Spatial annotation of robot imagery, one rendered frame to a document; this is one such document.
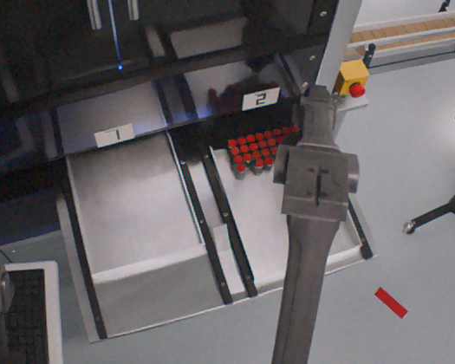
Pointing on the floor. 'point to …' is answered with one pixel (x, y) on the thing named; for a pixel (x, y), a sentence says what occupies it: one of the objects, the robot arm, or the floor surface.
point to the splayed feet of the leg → (433, 215)
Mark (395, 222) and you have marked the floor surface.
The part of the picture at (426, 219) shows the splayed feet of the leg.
